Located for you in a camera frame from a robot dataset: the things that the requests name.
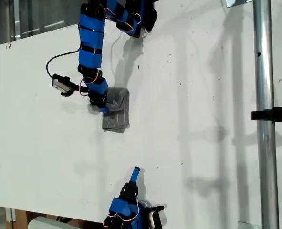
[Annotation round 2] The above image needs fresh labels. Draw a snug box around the grey striped towel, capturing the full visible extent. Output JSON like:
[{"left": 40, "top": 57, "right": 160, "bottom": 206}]
[{"left": 102, "top": 87, "right": 131, "bottom": 134}]

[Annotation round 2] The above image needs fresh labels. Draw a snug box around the wooden table leg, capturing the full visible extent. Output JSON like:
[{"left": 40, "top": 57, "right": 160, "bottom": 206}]
[{"left": 5, "top": 208, "right": 30, "bottom": 229}]

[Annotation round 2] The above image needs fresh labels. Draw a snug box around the black clamp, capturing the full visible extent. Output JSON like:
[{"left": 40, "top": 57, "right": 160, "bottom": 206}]
[{"left": 251, "top": 101, "right": 282, "bottom": 126}]

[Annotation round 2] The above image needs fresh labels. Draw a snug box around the black camera box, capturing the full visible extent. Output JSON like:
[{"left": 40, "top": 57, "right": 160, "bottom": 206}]
[
  {"left": 52, "top": 73, "right": 76, "bottom": 97},
  {"left": 147, "top": 211, "right": 164, "bottom": 229}
]

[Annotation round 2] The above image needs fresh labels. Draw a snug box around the thin white cable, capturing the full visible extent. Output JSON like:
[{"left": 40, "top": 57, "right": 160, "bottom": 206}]
[{"left": 110, "top": 32, "right": 124, "bottom": 73}]

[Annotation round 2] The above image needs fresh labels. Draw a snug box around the black camera cable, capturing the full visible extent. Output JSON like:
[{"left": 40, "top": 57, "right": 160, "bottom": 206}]
[{"left": 46, "top": 47, "right": 82, "bottom": 78}]

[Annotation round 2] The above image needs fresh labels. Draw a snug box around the steel post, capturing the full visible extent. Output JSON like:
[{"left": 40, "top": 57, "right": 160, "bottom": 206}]
[{"left": 252, "top": 0, "right": 280, "bottom": 229}]

